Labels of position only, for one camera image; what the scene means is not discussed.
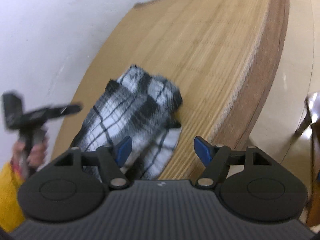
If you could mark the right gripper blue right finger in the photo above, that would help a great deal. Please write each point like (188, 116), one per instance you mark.
(215, 160)

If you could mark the black white plaid shirt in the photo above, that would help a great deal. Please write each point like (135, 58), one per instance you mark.
(140, 106)

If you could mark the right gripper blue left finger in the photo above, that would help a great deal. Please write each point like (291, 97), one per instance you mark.
(111, 159)

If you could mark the person left hand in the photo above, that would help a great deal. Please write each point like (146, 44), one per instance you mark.
(32, 152)

